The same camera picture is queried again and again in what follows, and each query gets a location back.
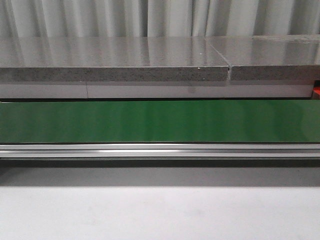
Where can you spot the green conveyor belt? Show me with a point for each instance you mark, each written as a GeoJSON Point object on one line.
{"type": "Point", "coordinates": [175, 121]}

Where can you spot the grey stone counter slab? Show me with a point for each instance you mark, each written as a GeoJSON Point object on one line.
{"type": "Point", "coordinates": [110, 59]}

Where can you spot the grey stone slab right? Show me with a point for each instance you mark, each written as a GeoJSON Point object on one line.
{"type": "Point", "coordinates": [270, 58]}

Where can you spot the red object at right edge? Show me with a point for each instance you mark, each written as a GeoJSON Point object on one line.
{"type": "Point", "coordinates": [316, 93]}

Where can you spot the white curtain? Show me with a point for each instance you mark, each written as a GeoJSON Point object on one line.
{"type": "Point", "coordinates": [155, 18]}

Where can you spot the aluminium conveyor frame rail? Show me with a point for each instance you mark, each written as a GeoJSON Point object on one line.
{"type": "Point", "coordinates": [162, 151]}

